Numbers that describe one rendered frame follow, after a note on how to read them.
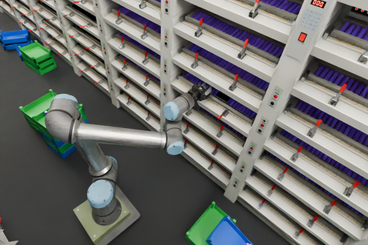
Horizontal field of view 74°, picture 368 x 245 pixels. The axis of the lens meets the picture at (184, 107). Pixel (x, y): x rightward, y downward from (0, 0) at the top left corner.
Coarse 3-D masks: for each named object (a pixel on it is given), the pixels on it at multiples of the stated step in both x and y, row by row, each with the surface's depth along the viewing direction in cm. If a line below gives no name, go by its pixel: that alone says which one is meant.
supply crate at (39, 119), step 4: (80, 104) 191; (48, 108) 189; (80, 108) 191; (80, 112) 193; (32, 116) 179; (36, 116) 183; (40, 116) 186; (44, 116) 189; (36, 120) 180; (40, 120) 186; (44, 120) 187; (40, 124) 178; (44, 124) 184; (44, 128) 178; (48, 132) 179
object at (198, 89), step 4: (200, 84) 142; (192, 88) 141; (196, 88) 138; (200, 88) 141; (204, 88) 140; (188, 92) 136; (192, 92) 135; (196, 92) 136; (200, 92) 139; (204, 92) 143; (192, 96) 135; (196, 96) 140; (200, 96) 140; (200, 100) 142
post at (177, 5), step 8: (176, 0) 125; (184, 0) 130; (176, 8) 128; (184, 8) 133; (168, 16) 132; (168, 24) 135; (176, 40) 143; (160, 56) 155; (168, 56) 149; (160, 64) 159; (168, 64) 153; (160, 72) 163; (168, 72) 158; (160, 80) 168; (168, 80) 162; (160, 88) 173; (168, 88) 167; (160, 96) 179; (168, 96) 172; (160, 104) 185; (160, 112) 190; (160, 120) 197; (160, 128) 204
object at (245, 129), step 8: (176, 72) 160; (184, 72) 166; (176, 80) 163; (176, 88) 161; (184, 88) 158; (216, 96) 152; (200, 104) 152; (208, 104) 149; (216, 104) 149; (216, 112) 146; (224, 120) 145; (232, 120) 141; (240, 120) 141; (240, 128) 138; (248, 128) 138
